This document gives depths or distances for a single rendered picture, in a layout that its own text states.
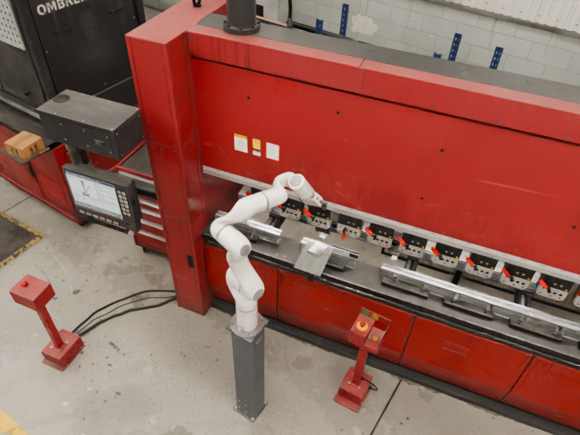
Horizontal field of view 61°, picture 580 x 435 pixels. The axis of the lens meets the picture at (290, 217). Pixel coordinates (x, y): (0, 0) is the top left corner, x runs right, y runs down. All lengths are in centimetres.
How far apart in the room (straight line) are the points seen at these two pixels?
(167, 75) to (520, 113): 174
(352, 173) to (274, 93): 62
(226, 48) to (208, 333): 227
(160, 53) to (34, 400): 259
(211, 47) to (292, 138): 65
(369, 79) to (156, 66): 111
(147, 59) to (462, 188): 178
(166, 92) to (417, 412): 273
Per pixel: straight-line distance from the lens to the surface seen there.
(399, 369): 393
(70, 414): 395
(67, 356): 412
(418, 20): 697
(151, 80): 285
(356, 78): 250
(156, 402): 383
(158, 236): 434
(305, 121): 273
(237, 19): 274
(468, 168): 265
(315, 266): 315
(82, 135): 287
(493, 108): 245
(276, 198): 227
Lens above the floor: 336
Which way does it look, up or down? 43 degrees down
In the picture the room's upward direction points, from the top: 3 degrees clockwise
